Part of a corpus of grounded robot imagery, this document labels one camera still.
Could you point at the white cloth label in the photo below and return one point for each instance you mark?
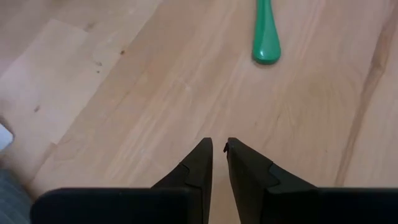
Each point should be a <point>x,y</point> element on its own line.
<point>5,138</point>

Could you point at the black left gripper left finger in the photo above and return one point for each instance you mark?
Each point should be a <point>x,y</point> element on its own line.
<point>186,199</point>

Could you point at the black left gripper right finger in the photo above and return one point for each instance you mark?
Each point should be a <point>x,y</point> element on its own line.
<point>270,199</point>

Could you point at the grey folded cloth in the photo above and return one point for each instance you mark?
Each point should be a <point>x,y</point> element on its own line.
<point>12,202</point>

